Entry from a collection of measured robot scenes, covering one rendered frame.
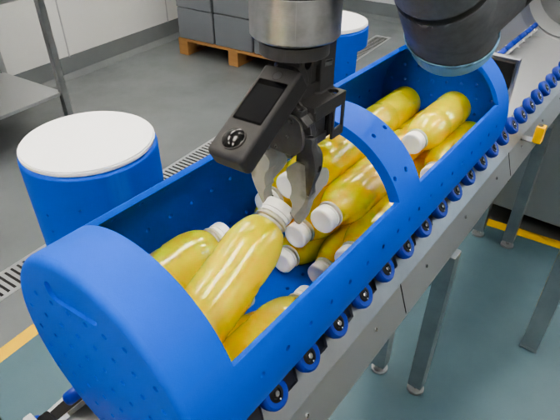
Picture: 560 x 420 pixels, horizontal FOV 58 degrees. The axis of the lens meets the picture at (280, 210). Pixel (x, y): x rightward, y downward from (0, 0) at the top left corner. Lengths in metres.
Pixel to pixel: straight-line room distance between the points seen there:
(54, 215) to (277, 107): 0.71
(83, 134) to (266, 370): 0.77
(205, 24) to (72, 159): 3.59
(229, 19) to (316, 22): 3.93
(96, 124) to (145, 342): 0.81
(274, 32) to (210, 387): 0.33
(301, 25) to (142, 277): 0.27
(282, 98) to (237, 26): 3.88
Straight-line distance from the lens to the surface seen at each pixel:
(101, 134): 1.16
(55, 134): 1.20
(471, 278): 2.39
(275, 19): 0.49
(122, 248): 0.50
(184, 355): 0.47
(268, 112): 0.49
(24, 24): 4.36
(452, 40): 0.52
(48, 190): 1.09
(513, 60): 1.52
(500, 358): 2.12
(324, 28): 0.49
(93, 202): 1.07
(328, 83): 0.57
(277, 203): 0.59
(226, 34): 4.47
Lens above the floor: 1.54
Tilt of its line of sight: 36 degrees down
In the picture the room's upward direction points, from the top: straight up
